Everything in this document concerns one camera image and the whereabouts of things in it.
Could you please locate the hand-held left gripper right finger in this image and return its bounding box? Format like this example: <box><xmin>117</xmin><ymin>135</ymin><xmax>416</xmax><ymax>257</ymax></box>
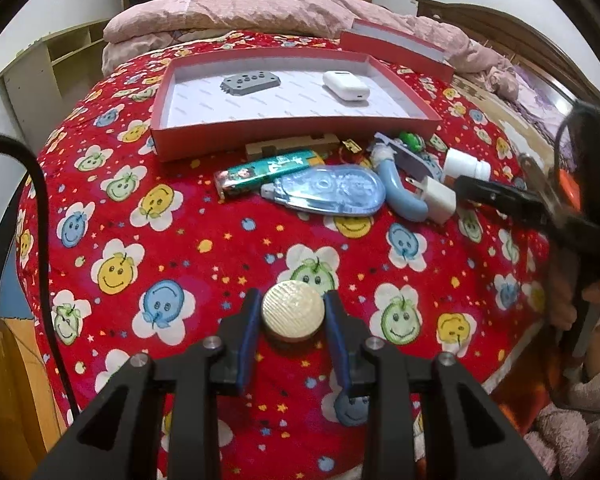
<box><xmin>322</xmin><ymin>290</ymin><xmax>551</xmax><ymax>480</ymax></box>

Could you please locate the blue correction tape dispenser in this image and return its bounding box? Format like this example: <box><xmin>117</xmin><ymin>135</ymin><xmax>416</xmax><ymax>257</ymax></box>
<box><xmin>260</xmin><ymin>165</ymin><xmax>386</xmax><ymax>217</ymax></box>

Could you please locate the white rounded charging case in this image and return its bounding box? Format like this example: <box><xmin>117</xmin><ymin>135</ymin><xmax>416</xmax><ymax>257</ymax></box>
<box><xmin>322</xmin><ymin>70</ymin><xmax>371</xmax><ymax>106</ymax></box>

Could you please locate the red cardboard box tray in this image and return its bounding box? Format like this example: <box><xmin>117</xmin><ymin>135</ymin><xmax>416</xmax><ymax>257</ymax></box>
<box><xmin>150</xmin><ymin>50</ymin><xmax>443</xmax><ymax>163</ymax></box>

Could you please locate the thin black cable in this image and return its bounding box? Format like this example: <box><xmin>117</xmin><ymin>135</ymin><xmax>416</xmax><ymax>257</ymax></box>
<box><xmin>0</xmin><ymin>134</ymin><xmax>81</xmax><ymax>418</ymax></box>

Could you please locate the red smiley flower blanket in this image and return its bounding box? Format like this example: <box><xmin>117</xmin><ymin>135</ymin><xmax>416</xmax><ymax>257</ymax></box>
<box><xmin>15</xmin><ymin>30</ymin><xmax>576</xmax><ymax>480</ymax></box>

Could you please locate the dark wooden headboard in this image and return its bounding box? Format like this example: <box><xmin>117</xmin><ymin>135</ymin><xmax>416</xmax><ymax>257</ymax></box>
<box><xmin>415</xmin><ymin>0</ymin><xmax>600</xmax><ymax>126</ymax></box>

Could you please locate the beige woven bed mat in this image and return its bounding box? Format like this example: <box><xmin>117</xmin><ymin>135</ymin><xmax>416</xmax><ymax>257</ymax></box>
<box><xmin>455</xmin><ymin>77</ymin><xmax>556</xmax><ymax>161</ymax></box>

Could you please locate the red cardboard box lid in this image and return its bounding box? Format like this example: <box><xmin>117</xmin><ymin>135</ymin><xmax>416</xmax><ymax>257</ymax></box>
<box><xmin>340</xmin><ymin>18</ymin><xmax>456</xmax><ymax>83</ymax></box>

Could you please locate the light blue curved handle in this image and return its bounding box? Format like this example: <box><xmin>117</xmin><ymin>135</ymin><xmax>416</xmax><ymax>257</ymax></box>
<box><xmin>370</xmin><ymin>142</ymin><xmax>431</xmax><ymax>222</ymax></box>

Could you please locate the wooden bedside cabinet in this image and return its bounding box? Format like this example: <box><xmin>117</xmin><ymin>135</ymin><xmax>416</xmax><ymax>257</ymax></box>
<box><xmin>0</xmin><ymin>300</ymin><xmax>66</xmax><ymax>480</ymax></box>

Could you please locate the cream open shelf unit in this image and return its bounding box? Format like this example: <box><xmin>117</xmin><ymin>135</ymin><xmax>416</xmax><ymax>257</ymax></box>
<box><xmin>0</xmin><ymin>19</ymin><xmax>113</xmax><ymax>161</ymax></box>

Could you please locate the teal printed lighter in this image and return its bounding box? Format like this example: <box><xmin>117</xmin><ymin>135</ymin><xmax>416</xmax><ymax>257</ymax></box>
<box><xmin>214</xmin><ymin>150</ymin><xmax>327</xmax><ymax>201</ymax></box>

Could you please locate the person's right forearm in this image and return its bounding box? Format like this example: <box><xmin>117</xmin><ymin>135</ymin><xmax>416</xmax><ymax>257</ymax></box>
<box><xmin>522</xmin><ymin>340</ymin><xmax>600</xmax><ymax>480</ymax></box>

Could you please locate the pink quilt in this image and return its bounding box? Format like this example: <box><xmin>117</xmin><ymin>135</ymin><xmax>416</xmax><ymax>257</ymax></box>
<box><xmin>102</xmin><ymin>0</ymin><xmax>521</xmax><ymax>106</ymax></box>

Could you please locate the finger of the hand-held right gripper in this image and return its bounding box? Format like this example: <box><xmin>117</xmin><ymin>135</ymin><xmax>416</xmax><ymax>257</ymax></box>
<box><xmin>455</xmin><ymin>175</ymin><xmax>557</xmax><ymax>232</ymax></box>

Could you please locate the red wrapped candy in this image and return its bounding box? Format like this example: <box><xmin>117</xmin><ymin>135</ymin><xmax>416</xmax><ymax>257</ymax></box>
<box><xmin>340</xmin><ymin>139</ymin><xmax>376</xmax><ymax>168</ymax></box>

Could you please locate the green toy keychain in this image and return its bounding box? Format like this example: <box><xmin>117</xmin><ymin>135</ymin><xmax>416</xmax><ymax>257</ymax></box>
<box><xmin>374</xmin><ymin>131</ymin><xmax>426</xmax><ymax>153</ymax></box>

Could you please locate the white plug charger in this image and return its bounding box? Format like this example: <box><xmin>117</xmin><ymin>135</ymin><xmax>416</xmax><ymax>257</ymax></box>
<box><xmin>406</xmin><ymin>175</ymin><xmax>458</xmax><ymax>224</ymax></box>

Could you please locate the grey plate with holes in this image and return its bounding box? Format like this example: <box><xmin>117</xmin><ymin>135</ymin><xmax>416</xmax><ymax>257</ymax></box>
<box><xmin>220</xmin><ymin>71</ymin><xmax>282</xmax><ymax>97</ymax></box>

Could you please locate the round beige ribbed disc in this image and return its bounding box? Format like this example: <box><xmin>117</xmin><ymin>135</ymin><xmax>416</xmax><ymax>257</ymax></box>
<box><xmin>261</xmin><ymin>282</ymin><xmax>327</xmax><ymax>343</ymax></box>

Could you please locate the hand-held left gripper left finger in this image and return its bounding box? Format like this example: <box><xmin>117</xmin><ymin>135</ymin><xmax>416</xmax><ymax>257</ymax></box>
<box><xmin>32</xmin><ymin>287</ymin><xmax>266</xmax><ymax>480</ymax></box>

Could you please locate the white jar with orange label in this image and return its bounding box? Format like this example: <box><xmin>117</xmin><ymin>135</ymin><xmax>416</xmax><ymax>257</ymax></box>
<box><xmin>442</xmin><ymin>147</ymin><xmax>492</xmax><ymax>186</ymax></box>

